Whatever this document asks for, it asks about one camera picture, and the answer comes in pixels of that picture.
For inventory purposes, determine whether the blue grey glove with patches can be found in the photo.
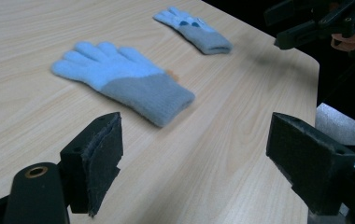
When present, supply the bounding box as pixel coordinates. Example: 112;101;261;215
152;6;234;56

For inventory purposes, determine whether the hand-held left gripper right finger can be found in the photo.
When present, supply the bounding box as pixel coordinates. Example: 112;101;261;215
264;111;355;217

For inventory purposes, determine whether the grey metal frame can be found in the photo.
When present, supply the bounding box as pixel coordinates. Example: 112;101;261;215
314;102;355;166

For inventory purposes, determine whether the plain blue and grey glove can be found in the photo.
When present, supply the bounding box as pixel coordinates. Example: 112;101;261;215
50;40;196;128

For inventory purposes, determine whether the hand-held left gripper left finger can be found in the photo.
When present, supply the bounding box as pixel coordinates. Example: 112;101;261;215
58;111;124;217

